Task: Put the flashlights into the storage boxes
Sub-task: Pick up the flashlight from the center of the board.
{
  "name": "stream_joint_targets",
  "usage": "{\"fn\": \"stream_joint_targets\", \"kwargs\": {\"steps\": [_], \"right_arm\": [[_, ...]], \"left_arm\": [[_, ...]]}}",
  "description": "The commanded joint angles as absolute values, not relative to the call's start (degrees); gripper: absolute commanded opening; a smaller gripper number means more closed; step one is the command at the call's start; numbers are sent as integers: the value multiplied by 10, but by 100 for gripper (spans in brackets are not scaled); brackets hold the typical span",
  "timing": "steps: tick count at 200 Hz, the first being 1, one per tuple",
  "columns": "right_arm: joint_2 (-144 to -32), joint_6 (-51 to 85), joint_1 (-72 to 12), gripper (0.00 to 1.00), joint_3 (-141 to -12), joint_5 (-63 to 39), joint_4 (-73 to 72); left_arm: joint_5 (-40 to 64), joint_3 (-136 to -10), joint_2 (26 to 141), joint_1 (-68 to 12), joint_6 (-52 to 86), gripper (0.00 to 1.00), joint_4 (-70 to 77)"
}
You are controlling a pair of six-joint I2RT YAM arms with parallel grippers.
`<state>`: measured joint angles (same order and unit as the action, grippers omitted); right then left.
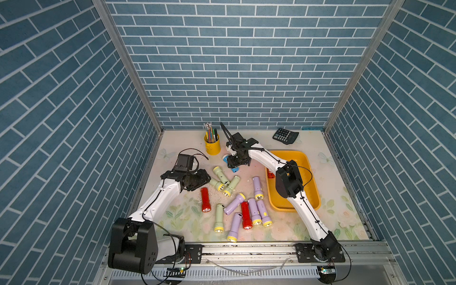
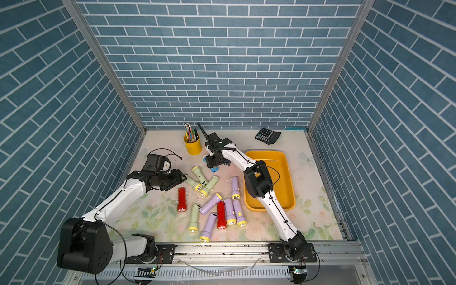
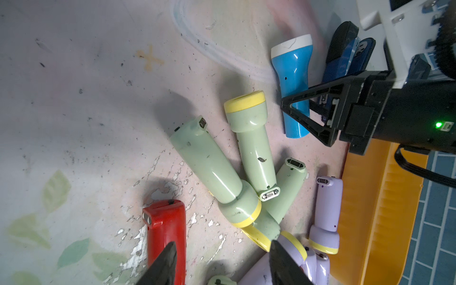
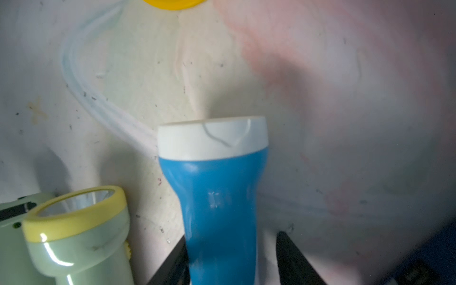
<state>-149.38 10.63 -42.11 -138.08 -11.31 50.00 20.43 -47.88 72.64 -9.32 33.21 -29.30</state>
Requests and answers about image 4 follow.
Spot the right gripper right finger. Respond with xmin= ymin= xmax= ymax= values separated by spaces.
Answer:
xmin=275 ymin=231 xmax=326 ymax=285

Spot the blue black stapler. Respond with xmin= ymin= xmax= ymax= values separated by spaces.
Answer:
xmin=375 ymin=219 xmax=456 ymax=285

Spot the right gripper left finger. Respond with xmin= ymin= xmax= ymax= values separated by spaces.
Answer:
xmin=147 ymin=236 xmax=190 ymax=285

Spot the yellow pen cup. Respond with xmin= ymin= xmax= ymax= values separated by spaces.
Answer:
xmin=144 ymin=0 xmax=205 ymax=11

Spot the green flashlight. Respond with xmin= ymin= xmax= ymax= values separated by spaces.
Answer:
xmin=22 ymin=186 xmax=134 ymax=285
xmin=1 ymin=193 xmax=55 ymax=285

